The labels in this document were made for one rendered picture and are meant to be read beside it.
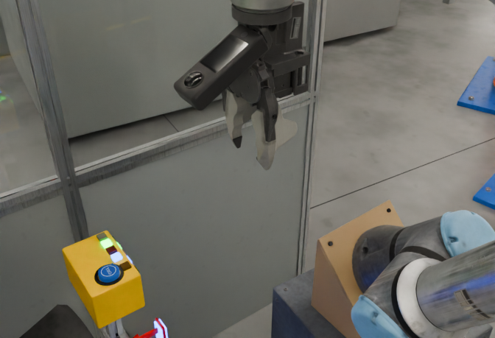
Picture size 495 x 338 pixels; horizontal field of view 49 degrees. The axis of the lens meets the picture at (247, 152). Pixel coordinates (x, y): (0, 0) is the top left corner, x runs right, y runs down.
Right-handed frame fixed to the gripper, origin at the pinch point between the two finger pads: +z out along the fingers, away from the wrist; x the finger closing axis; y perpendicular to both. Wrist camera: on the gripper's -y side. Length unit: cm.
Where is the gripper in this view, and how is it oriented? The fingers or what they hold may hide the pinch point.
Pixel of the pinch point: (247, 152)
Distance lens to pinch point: 73.4
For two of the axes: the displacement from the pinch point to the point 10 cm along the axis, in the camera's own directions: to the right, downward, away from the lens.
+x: -5.8, -4.5, 6.8
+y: 8.1, -3.2, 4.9
